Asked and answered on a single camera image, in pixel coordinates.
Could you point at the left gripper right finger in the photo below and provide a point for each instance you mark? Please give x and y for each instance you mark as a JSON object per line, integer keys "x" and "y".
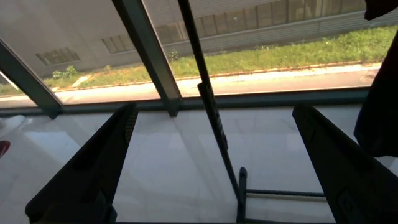
{"x": 351, "y": 189}

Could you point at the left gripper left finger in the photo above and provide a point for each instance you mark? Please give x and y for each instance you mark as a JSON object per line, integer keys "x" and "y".
{"x": 90, "y": 183}

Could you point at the black garment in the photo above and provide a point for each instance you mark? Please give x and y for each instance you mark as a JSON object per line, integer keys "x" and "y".
{"x": 381, "y": 118}

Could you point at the black clothes rack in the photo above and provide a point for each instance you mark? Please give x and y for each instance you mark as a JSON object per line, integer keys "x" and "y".
{"x": 213, "y": 115}

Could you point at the window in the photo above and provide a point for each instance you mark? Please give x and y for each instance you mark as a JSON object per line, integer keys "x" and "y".
{"x": 149, "y": 56}

